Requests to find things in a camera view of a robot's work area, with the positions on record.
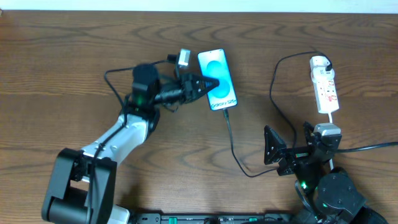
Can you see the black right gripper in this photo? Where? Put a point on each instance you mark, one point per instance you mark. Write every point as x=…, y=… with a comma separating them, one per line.
x=296, y=152

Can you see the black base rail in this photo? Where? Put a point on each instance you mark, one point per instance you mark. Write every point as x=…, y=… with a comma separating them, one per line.
x=209, y=218

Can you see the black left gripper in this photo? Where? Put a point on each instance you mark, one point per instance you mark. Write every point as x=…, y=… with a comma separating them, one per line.
x=188, y=88

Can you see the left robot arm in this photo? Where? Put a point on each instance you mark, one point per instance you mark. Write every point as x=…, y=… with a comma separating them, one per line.
x=81, y=187

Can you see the white power strip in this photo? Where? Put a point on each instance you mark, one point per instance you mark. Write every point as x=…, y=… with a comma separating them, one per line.
x=325, y=90

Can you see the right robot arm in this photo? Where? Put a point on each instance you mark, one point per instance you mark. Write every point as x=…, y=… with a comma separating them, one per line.
x=328, y=196

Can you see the white charger plug adapter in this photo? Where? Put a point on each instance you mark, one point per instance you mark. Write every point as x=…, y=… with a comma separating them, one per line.
x=320, y=61

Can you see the blue screen smartphone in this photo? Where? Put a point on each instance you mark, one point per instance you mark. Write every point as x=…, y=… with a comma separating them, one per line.
x=213, y=64

